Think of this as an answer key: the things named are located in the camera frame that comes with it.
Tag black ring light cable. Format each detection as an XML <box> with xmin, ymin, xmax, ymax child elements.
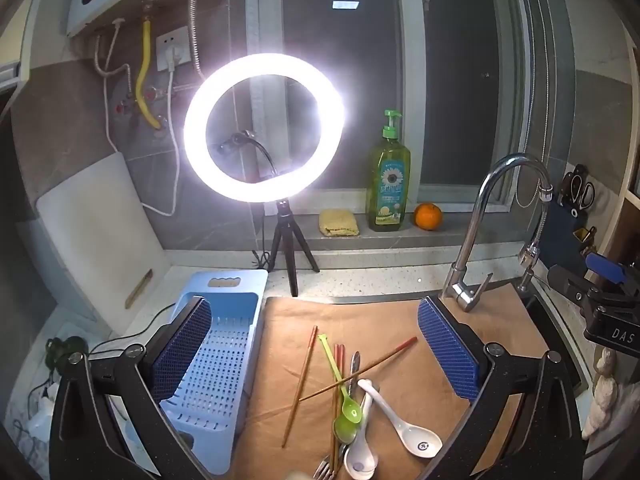
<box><xmin>250</xmin><ymin>205</ymin><xmax>272</xmax><ymax>270</ymax></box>

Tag blue plastic drain basket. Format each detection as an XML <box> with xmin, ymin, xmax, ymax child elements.
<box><xmin>150</xmin><ymin>269</ymin><xmax>270</xmax><ymax>478</ymax></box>

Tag white wall socket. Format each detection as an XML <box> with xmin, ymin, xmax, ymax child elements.
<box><xmin>156</xmin><ymin>32</ymin><xmax>193</xmax><ymax>72</ymax></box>

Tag brown cloth mat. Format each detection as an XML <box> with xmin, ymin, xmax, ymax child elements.
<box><xmin>240</xmin><ymin>285</ymin><xmax>551</xmax><ymax>480</ymax></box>

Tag white power strip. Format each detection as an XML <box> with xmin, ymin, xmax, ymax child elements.
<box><xmin>25</xmin><ymin>382</ymin><xmax>57</xmax><ymax>453</ymax></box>

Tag grey framed window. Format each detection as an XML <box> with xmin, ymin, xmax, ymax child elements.
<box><xmin>245</xmin><ymin>0</ymin><xmax>566</xmax><ymax>211</ymax></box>

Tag dark green cable bundle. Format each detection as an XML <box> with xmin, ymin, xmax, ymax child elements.
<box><xmin>44</xmin><ymin>336</ymin><xmax>88</xmax><ymax>377</ymax></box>

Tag white ring light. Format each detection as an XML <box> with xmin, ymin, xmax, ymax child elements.
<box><xmin>182</xmin><ymin>51</ymin><xmax>347</xmax><ymax>204</ymax></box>

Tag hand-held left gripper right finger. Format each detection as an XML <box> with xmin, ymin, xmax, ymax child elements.
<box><xmin>417</xmin><ymin>296</ymin><xmax>583</xmax><ymax>480</ymax></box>

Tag black gooseneck phone holder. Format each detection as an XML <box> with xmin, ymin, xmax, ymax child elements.
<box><xmin>217</xmin><ymin>130</ymin><xmax>281</xmax><ymax>181</ymax></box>

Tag black counter cable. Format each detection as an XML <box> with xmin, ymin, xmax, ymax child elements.
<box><xmin>87</xmin><ymin>305</ymin><xmax>176</xmax><ymax>357</ymax></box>

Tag yellow sponge cloth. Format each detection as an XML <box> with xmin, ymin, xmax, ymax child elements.
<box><xmin>319</xmin><ymin>209</ymin><xmax>361</xmax><ymax>237</ymax></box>

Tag green dish soap bottle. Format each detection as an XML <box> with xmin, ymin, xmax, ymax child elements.
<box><xmin>367</xmin><ymin>109</ymin><xmax>412</xmax><ymax>232</ymax></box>

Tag metal spoon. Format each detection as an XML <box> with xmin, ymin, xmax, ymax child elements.
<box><xmin>332</xmin><ymin>351</ymin><xmax>362</xmax><ymax>446</ymax></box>

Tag black tripod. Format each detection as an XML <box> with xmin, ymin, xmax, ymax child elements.
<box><xmin>267</xmin><ymin>200</ymin><xmax>321</xmax><ymax>297</ymax></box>

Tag metal sprayer hose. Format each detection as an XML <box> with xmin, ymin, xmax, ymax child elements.
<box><xmin>515</xmin><ymin>200</ymin><xmax>551</xmax><ymax>296</ymax></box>

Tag orange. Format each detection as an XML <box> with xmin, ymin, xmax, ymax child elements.
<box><xmin>413</xmin><ymin>203</ymin><xmax>444</xmax><ymax>231</ymax></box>

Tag white power cable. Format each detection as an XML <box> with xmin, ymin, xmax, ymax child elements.
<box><xmin>102</xmin><ymin>19</ymin><xmax>123</xmax><ymax>152</ymax></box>
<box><xmin>140</xmin><ymin>70</ymin><xmax>182</xmax><ymax>217</ymax></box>

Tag white ceramic spoon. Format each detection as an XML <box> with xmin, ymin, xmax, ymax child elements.
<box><xmin>357</xmin><ymin>379</ymin><xmax>444</xmax><ymax>458</ymax></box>
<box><xmin>344</xmin><ymin>392</ymin><xmax>379</xmax><ymax>479</ymax></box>

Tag metal fork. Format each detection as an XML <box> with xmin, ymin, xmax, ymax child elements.
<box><xmin>312</xmin><ymin>442</ymin><xmax>346</xmax><ymax>480</ymax></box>

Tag person's right hand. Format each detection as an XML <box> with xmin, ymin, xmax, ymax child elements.
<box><xmin>581</xmin><ymin>347</ymin><xmax>624</xmax><ymax>441</ymax></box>

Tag metal flexible water hose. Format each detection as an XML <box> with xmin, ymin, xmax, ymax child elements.
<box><xmin>94</xmin><ymin>35</ymin><xmax>133</xmax><ymax>97</ymax></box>
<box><xmin>186</xmin><ymin>0</ymin><xmax>206</xmax><ymax>81</ymax></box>

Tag green plastic spoon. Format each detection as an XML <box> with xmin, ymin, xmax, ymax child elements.
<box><xmin>318</xmin><ymin>334</ymin><xmax>363</xmax><ymax>423</ymax></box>

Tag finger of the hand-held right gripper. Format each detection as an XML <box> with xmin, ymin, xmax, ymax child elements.
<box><xmin>547</xmin><ymin>264</ymin><xmax>621</xmax><ymax>311</ymax></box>
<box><xmin>585</xmin><ymin>252</ymin><xmax>631</xmax><ymax>287</ymax></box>

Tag black handled scissors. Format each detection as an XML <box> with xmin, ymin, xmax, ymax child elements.
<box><xmin>560</xmin><ymin>162</ymin><xmax>597</xmax><ymax>211</ymax></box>

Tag chrome faucet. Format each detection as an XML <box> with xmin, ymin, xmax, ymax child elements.
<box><xmin>440</xmin><ymin>152</ymin><xmax>553</xmax><ymax>313</ymax></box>

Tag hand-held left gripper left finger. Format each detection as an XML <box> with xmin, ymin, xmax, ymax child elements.
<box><xmin>49</xmin><ymin>296</ymin><xmax>213</xmax><ymax>480</ymax></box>

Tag yellow gas hose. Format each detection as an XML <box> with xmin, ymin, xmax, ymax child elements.
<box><xmin>136</xmin><ymin>17</ymin><xmax>162</xmax><ymax>128</ymax></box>

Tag white cutting board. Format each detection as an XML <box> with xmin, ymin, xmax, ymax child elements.
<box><xmin>36</xmin><ymin>151</ymin><xmax>171</xmax><ymax>321</ymax></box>

